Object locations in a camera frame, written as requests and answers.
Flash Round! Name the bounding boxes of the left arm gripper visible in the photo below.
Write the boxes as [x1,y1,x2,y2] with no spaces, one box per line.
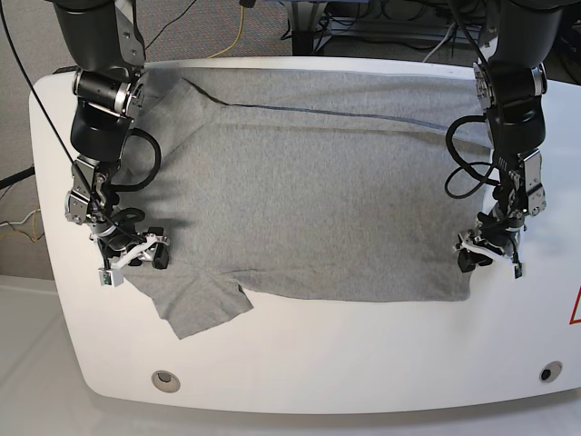
[455,213,526,273]

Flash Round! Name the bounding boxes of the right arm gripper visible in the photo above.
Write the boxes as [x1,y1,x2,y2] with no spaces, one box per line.
[90,225,170,270]

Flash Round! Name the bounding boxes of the grey T-shirt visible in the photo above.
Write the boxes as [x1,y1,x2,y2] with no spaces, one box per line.
[122,68,482,338]

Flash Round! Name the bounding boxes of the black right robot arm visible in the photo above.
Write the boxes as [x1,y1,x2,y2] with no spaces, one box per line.
[54,1,169,274]

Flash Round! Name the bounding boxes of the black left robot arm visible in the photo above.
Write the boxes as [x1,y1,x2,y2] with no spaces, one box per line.
[446,1,570,277]

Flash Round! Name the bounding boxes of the red triangle warning sticker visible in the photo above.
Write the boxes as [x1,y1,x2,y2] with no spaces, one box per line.
[569,289,581,325]

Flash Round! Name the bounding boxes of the black rod at left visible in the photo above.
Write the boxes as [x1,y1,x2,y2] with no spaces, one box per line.
[0,165,35,190]

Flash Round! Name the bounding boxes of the black bar behind table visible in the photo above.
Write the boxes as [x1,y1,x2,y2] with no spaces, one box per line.
[52,65,78,74]

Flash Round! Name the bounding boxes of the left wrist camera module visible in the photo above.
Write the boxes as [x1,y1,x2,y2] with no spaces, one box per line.
[513,263,524,280]

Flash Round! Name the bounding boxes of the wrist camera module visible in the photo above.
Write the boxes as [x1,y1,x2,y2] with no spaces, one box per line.
[98,267,124,287]
[513,263,524,280]

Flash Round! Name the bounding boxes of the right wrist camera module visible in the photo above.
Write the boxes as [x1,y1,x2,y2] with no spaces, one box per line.
[98,267,124,287]

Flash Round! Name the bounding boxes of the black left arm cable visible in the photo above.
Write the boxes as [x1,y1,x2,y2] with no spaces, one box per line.
[108,128,162,192]

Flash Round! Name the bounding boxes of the left table cable grommet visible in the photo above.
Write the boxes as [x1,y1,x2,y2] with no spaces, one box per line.
[151,371,181,393]

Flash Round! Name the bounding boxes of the table cable grommet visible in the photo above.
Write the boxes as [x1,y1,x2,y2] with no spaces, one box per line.
[539,361,563,383]
[151,371,181,393]

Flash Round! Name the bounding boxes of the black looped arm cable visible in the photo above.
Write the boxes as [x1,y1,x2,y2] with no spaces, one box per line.
[443,114,505,199]

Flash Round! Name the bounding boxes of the white and yellow floor cables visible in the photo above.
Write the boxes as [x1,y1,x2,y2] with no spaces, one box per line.
[0,207,44,244]

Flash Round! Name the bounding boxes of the right table cable grommet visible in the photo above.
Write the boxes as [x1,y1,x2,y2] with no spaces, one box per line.
[539,361,563,383]

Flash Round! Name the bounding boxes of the yellow cable on floor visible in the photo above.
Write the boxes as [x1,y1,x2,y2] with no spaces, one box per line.
[207,7,245,60]

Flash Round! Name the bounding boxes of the aluminium frame rail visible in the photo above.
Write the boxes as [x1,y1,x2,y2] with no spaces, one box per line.
[317,22,491,51]

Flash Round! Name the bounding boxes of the white cable near frame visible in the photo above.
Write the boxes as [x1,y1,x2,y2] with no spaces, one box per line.
[421,22,459,64]

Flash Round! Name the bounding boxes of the black table leg post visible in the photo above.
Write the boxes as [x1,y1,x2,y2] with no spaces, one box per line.
[284,1,315,56]

